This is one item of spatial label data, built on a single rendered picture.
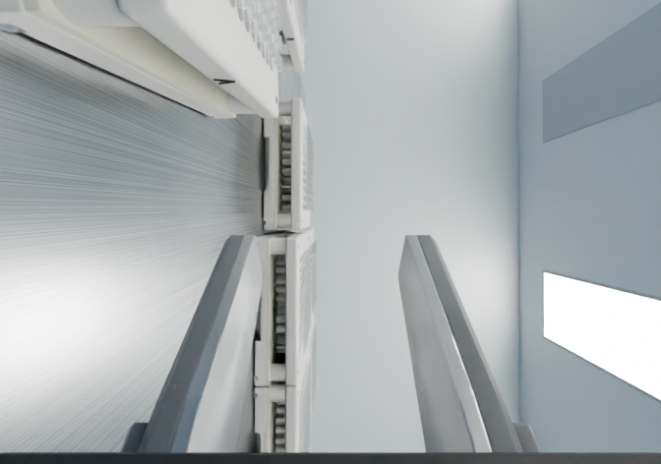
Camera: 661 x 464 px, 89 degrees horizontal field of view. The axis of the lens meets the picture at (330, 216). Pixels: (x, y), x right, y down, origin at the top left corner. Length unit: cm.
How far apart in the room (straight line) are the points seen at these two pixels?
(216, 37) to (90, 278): 14
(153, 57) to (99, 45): 5
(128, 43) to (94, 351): 16
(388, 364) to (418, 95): 279
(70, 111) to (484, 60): 406
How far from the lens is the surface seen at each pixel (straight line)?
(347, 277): 353
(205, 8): 19
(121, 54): 21
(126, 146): 25
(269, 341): 60
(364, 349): 374
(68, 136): 21
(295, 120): 65
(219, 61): 20
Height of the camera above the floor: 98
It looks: level
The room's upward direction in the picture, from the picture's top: 90 degrees clockwise
